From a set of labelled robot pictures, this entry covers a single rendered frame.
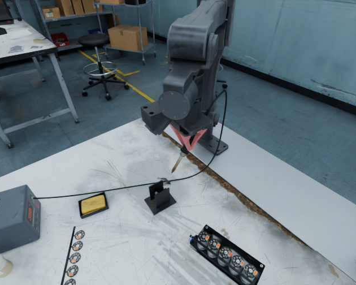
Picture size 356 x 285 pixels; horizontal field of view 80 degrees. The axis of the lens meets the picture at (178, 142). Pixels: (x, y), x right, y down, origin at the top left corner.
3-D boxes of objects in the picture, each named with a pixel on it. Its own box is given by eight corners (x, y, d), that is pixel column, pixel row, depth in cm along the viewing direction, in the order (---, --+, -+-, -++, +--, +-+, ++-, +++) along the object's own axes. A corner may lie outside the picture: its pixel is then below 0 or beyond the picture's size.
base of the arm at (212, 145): (219, 139, 71) (233, 130, 74) (180, 113, 83) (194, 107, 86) (216, 156, 76) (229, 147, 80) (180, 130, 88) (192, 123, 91)
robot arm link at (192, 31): (213, 30, 33) (238, -10, 53) (159, 26, 35) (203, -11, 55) (207, 98, 42) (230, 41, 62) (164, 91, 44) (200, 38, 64)
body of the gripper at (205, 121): (190, 138, 45) (191, 109, 40) (165, 116, 52) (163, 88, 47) (213, 128, 48) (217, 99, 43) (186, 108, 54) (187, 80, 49)
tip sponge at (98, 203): (105, 194, 64) (104, 190, 63) (109, 208, 60) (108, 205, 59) (79, 203, 62) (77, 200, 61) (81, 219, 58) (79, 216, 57)
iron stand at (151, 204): (169, 213, 63) (185, 188, 60) (146, 216, 57) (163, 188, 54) (159, 198, 67) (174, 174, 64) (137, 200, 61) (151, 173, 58)
